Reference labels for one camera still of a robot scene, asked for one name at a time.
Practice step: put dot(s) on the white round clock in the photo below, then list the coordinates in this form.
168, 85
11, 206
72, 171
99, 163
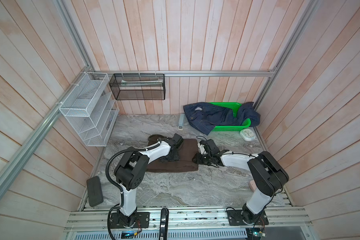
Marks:
248, 134

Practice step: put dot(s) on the dark blue denim jeans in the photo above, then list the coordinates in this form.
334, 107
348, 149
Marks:
204, 117

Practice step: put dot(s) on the green plastic basket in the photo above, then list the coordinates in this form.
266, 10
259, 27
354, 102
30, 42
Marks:
234, 107

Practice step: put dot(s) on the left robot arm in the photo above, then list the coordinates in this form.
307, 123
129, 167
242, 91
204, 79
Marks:
126, 170

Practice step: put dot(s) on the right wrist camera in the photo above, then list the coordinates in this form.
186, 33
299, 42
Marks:
208, 147

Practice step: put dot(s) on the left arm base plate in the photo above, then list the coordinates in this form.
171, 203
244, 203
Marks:
117, 220

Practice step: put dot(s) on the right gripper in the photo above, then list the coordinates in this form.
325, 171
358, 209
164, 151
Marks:
198, 159

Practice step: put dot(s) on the black handle on rail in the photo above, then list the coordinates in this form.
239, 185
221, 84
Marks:
164, 223

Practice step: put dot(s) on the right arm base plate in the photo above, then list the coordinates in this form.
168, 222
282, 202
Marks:
235, 217

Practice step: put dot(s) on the black wire mesh basket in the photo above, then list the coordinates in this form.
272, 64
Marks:
138, 86

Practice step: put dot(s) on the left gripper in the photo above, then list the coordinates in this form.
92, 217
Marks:
175, 158

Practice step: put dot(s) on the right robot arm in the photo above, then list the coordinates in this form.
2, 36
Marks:
267, 173

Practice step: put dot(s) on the aluminium front rail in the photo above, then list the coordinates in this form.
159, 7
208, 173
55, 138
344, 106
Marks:
192, 218

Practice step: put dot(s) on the black rectangular pad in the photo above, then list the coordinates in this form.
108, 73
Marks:
95, 193

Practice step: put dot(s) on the white wire mesh shelf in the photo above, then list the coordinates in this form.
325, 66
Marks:
90, 110

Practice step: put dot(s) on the brown trousers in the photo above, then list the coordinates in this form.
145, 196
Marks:
187, 149

